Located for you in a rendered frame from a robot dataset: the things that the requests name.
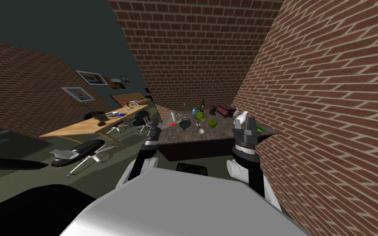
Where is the large framed picture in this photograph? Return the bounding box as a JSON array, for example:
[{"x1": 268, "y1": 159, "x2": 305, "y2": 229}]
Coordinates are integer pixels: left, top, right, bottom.
[{"x1": 74, "y1": 70, "x2": 109, "y2": 86}]

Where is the dark orange picture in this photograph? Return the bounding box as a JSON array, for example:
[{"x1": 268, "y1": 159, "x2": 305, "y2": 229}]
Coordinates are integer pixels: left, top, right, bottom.
[{"x1": 103, "y1": 77, "x2": 126, "y2": 90}]

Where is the dark marbled table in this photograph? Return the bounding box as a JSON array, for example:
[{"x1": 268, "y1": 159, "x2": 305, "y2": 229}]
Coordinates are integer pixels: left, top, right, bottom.
[{"x1": 157, "y1": 109, "x2": 280, "y2": 162}]

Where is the brown wooden board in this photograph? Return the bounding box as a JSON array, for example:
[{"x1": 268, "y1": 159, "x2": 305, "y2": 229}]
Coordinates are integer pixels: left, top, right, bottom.
[{"x1": 110, "y1": 92, "x2": 148, "y2": 107}]

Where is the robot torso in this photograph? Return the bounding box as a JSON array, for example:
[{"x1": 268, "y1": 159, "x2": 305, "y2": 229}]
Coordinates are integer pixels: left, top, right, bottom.
[{"x1": 59, "y1": 163, "x2": 311, "y2": 236}]

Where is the red toaster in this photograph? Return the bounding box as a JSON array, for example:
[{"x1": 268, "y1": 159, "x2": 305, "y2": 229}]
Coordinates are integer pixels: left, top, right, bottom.
[{"x1": 216, "y1": 104, "x2": 237, "y2": 118}]

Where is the long wooden desk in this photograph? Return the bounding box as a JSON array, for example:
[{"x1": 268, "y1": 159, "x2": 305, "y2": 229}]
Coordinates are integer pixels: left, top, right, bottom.
[{"x1": 39, "y1": 98, "x2": 152, "y2": 147}]

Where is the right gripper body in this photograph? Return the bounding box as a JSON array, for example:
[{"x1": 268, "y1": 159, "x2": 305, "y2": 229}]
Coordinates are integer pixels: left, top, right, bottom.
[{"x1": 233, "y1": 127, "x2": 259, "y2": 142}]

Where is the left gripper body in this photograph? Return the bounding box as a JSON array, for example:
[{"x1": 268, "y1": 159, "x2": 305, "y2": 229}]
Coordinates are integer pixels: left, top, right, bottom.
[{"x1": 146, "y1": 118, "x2": 163, "y2": 143}]

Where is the dark round pan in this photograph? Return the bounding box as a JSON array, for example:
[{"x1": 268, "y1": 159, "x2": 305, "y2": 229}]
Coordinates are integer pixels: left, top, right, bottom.
[{"x1": 179, "y1": 116, "x2": 192, "y2": 131}]

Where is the framed portrait picture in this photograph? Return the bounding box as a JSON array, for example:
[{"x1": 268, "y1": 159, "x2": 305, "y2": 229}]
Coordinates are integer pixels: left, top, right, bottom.
[{"x1": 61, "y1": 86, "x2": 96, "y2": 103}]

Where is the white jug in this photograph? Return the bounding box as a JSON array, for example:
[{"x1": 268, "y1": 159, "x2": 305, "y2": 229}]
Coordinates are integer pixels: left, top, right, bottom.
[{"x1": 233, "y1": 110, "x2": 249, "y2": 125}]

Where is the tipped black office chair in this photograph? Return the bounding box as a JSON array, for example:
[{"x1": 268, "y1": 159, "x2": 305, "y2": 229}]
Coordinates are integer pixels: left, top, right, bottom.
[{"x1": 50, "y1": 139, "x2": 119, "y2": 179}]

